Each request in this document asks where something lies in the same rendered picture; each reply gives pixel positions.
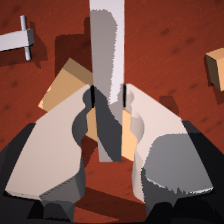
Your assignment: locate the small brown block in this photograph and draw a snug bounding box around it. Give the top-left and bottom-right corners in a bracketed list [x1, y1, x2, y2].
[206, 48, 224, 91]

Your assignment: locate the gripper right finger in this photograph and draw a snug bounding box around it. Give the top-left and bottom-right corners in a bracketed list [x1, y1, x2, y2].
[123, 83, 224, 224]

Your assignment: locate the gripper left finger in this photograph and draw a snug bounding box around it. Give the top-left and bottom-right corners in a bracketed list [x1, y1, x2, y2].
[0, 84, 95, 224]

